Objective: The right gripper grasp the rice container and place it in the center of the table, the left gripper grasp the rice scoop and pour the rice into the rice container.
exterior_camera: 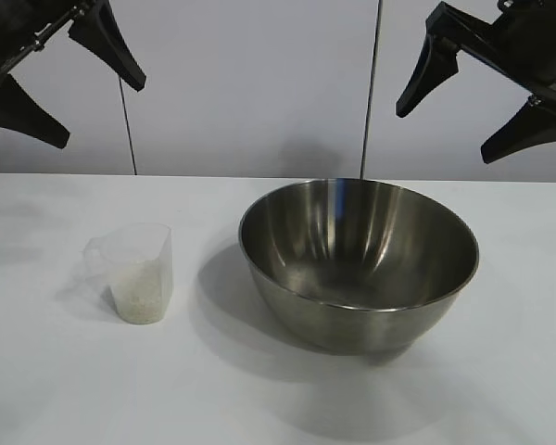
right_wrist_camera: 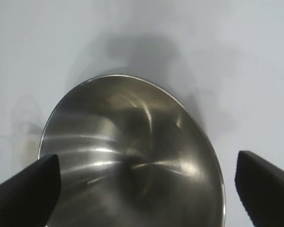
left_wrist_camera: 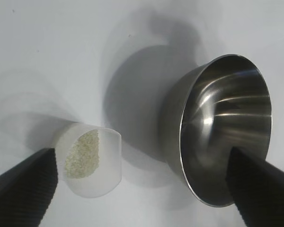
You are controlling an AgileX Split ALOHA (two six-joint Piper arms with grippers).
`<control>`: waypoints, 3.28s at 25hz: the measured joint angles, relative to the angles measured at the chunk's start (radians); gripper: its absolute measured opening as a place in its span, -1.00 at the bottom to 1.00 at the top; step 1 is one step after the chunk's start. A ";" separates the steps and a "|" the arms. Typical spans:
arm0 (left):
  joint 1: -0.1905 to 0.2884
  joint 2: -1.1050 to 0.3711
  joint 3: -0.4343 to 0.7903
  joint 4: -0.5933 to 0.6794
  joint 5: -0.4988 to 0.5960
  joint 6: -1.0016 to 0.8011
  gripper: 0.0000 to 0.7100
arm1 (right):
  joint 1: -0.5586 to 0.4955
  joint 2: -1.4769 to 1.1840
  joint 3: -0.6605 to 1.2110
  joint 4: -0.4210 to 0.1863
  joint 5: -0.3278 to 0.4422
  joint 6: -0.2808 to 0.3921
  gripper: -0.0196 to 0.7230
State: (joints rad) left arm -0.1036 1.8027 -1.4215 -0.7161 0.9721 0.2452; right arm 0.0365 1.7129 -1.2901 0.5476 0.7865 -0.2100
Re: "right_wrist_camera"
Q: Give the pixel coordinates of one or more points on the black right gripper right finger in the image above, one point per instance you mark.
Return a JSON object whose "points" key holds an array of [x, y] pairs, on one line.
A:
{"points": [[265, 196]]}

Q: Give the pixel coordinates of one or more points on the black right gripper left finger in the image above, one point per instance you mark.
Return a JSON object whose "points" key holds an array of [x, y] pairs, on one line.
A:
{"points": [[26, 194]]}

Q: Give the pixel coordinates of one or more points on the stainless steel mixing bowl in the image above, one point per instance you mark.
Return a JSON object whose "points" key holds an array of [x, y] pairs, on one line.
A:
{"points": [[132, 130]]}

